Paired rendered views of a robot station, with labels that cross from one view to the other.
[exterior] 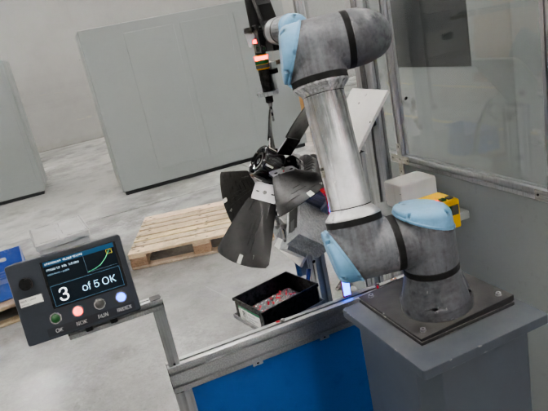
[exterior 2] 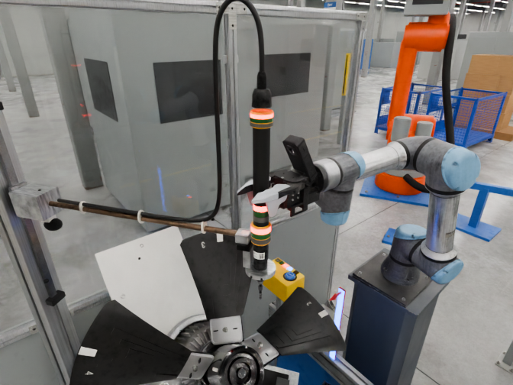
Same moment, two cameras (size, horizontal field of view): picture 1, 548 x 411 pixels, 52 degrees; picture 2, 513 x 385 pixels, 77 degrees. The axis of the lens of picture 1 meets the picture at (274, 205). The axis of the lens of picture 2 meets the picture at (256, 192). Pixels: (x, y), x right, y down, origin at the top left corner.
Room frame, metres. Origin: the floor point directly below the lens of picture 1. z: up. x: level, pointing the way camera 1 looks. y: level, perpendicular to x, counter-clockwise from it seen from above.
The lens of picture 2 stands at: (2.03, 0.50, 1.93)
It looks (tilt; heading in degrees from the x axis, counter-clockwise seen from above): 26 degrees down; 248
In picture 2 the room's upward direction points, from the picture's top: straight up
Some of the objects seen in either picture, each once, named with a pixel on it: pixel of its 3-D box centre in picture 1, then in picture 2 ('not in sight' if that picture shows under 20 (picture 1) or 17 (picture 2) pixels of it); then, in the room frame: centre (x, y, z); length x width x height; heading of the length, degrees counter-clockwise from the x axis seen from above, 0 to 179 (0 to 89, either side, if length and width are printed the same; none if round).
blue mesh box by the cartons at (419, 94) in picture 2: not in sight; (411, 110); (-3.75, -4.93, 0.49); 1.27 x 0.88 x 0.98; 17
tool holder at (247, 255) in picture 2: (267, 79); (256, 252); (1.81, -0.06, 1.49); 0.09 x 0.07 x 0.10; 142
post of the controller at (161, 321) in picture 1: (164, 331); not in sight; (1.30, 0.35, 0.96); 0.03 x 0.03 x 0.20; 17
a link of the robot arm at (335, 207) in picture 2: not in sight; (332, 200); (1.55, -0.16, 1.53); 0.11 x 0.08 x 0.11; 91
